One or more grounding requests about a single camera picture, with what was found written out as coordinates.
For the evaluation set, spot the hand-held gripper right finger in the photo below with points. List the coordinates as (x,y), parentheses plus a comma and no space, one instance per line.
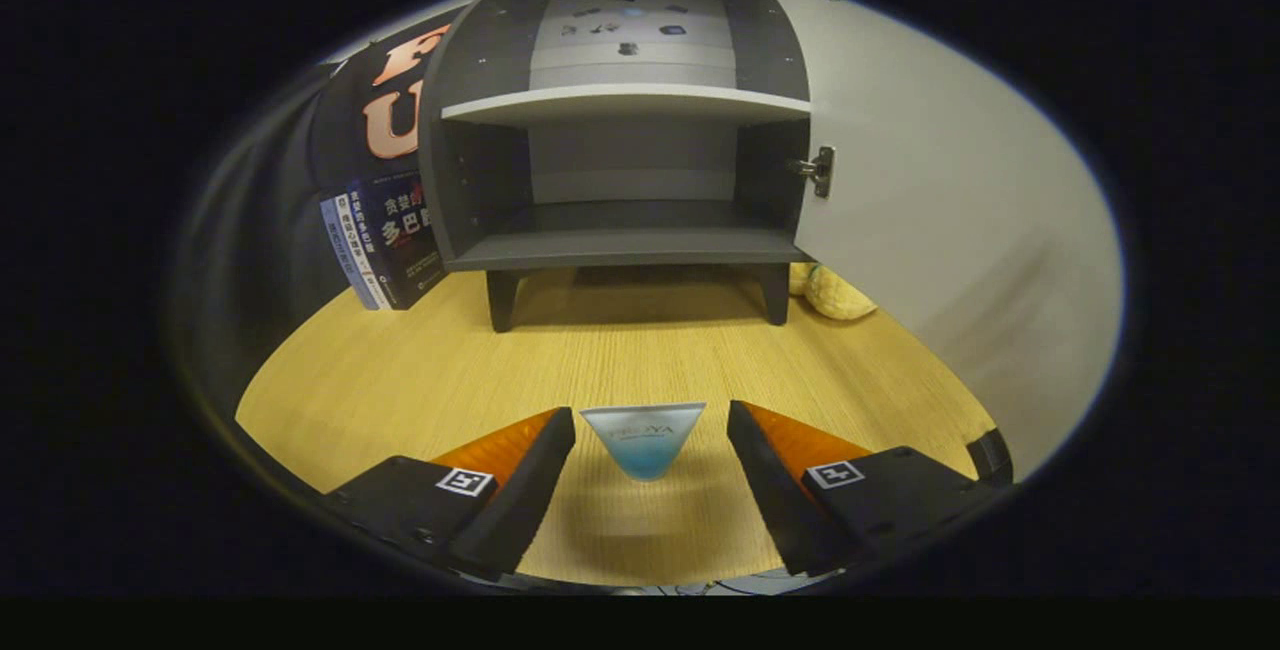
(775,490)

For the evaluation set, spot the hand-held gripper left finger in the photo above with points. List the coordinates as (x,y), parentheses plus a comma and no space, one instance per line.
(530,500)

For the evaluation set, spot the blue and white tube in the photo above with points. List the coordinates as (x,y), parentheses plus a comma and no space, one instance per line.
(645,450)

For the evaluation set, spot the beige cabinet door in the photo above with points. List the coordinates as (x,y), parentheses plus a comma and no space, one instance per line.
(950,230)

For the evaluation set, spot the yellow plush toy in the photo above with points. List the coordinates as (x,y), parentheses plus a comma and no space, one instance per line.
(840,298)

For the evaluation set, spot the dark grey cabinet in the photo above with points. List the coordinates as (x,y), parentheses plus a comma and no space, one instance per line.
(620,248)

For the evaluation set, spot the dark navy cover book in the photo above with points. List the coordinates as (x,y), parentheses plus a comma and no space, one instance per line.
(410,240)

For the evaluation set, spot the white spine book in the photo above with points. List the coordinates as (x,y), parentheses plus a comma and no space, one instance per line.
(362,240)

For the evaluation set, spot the light blue spine book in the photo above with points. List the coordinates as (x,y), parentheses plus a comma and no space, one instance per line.
(340,250)

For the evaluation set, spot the metal door hinge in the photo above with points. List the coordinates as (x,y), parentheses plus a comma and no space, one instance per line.
(822,172)

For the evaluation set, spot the black backdrop cloth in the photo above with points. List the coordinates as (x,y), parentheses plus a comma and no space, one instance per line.
(250,230)

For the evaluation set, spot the light grey cabinet shelf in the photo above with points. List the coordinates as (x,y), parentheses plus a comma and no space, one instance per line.
(620,102)

